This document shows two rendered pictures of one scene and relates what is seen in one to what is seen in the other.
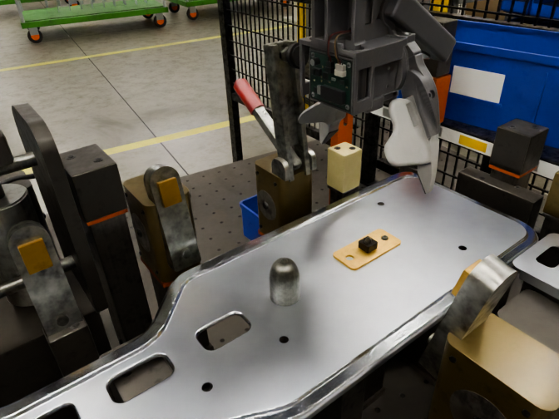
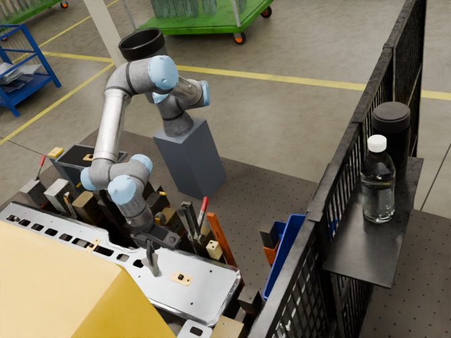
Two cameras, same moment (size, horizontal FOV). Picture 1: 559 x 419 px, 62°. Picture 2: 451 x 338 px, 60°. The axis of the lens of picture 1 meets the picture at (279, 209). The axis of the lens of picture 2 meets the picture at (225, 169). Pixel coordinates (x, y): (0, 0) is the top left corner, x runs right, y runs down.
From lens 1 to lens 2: 137 cm
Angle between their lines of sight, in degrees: 61
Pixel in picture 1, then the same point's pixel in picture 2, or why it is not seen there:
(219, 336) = not seen: hidden behind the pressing
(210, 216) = (283, 214)
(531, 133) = (241, 298)
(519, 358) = not seen: hidden behind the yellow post
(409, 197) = (219, 278)
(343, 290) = (160, 280)
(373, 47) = (135, 237)
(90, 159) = (152, 200)
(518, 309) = (174, 328)
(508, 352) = not seen: hidden behind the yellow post
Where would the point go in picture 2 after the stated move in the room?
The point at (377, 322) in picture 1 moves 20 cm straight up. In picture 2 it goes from (149, 293) to (126, 259)
